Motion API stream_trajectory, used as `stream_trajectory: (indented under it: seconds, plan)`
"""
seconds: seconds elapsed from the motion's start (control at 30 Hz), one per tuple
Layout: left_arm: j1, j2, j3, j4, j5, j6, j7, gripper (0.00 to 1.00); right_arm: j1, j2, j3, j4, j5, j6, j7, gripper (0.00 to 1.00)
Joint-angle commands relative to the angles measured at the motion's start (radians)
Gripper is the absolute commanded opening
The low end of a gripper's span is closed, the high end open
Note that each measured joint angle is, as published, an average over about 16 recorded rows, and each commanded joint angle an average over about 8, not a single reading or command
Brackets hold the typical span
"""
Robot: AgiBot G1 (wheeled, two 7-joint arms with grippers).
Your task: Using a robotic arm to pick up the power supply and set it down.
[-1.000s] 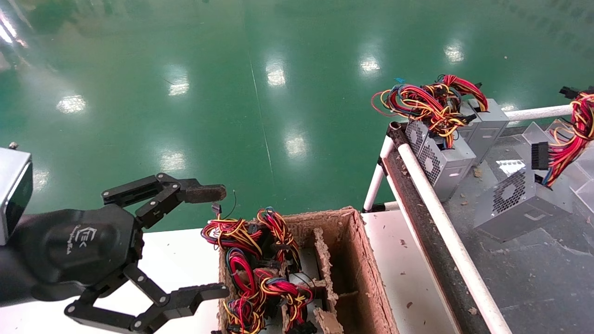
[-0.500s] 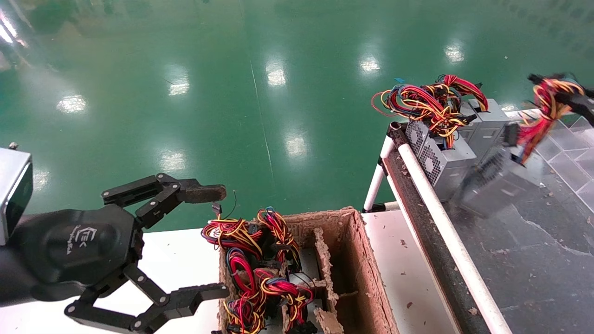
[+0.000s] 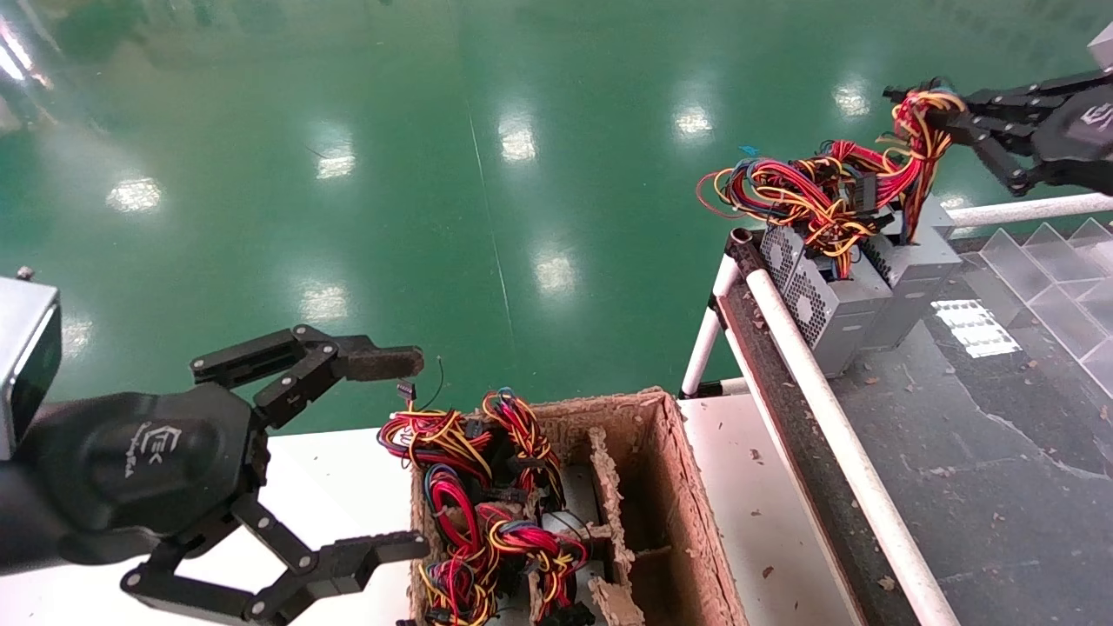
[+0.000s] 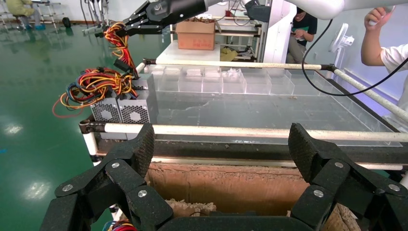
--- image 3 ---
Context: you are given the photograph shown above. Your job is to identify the brown cardboard box with dividers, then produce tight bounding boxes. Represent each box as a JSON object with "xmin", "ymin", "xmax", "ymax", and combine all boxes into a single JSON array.
[{"xmin": 407, "ymin": 387, "xmax": 749, "ymax": 626}]

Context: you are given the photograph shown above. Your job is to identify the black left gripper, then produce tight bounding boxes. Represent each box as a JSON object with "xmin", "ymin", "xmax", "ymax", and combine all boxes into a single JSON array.
[{"xmin": 24, "ymin": 324, "xmax": 431, "ymax": 625}]

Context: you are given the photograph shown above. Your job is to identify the white frame leg pipe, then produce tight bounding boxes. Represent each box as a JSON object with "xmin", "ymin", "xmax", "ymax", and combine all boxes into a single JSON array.
[{"xmin": 681, "ymin": 255, "xmax": 740, "ymax": 399}]

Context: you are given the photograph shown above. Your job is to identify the white horizontal frame pipe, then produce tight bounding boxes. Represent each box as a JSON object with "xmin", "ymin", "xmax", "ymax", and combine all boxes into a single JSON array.
[{"xmin": 946, "ymin": 191, "xmax": 1113, "ymax": 230}]

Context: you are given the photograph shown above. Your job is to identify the multicoloured wires in box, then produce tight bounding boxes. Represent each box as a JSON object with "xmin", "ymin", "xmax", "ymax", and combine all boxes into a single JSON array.
[{"xmin": 377, "ymin": 355, "xmax": 568, "ymax": 523}]

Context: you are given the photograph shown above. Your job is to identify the dark rusty edge rail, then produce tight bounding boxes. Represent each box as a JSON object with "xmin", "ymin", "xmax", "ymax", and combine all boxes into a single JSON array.
[{"xmin": 720, "ymin": 228, "xmax": 879, "ymax": 626}]

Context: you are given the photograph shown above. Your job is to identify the clear acrylic divider tray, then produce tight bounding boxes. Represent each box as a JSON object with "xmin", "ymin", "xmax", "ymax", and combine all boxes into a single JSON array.
[{"xmin": 978, "ymin": 219, "xmax": 1113, "ymax": 396}]

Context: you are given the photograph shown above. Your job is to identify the grey power supply with wires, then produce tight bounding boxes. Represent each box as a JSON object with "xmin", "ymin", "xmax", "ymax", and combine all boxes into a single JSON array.
[
  {"xmin": 485, "ymin": 517, "xmax": 594, "ymax": 625},
  {"xmin": 543, "ymin": 474, "xmax": 603, "ymax": 536},
  {"xmin": 856, "ymin": 85, "xmax": 968, "ymax": 351},
  {"xmin": 417, "ymin": 465, "xmax": 501, "ymax": 626},
  {"xmin": 826, "ymin": 139, "xmax": 957, "ymax": 237},
  {"xmin": 696, "ymin": 156, "xmax": 895, "ymax": 377}
]

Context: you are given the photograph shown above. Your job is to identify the long white frame pipe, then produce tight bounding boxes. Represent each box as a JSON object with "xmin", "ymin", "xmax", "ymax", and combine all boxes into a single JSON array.
[{"xmin": 746, "ymin": 268, "xmax": 962, "ymax": 626}]

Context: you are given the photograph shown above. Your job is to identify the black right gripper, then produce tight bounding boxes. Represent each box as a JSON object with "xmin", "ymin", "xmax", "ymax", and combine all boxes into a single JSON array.
[{"xmin": 939, "ymin": 71, "xmax": 1113, "ymax": 197}]

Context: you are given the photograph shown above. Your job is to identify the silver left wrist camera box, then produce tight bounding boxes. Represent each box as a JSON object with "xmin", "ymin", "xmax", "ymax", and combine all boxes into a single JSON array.
[{"xmin": 0, "ymin": 268, "xmax": 63, "ymax": 460}]

